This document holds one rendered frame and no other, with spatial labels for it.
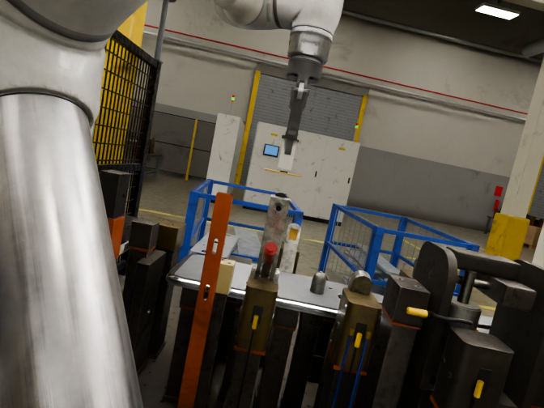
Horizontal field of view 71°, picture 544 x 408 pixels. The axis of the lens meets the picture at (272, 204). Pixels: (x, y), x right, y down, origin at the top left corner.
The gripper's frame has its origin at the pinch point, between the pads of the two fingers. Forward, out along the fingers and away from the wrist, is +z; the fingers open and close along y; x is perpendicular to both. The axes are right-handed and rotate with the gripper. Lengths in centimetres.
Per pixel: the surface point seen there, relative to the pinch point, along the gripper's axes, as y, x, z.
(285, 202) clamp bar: 17.4, 1.2, 8.5
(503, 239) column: -608, 426, 64
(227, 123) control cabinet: -765, -137, -51
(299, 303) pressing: 10.2, 8.3, 28.9
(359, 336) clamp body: 24.0, 17.7, 27.2
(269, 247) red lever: 26.6, 0.0, 14.8
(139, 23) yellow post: -49, -57, -34
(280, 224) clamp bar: 16.8, 1.2, 12.6
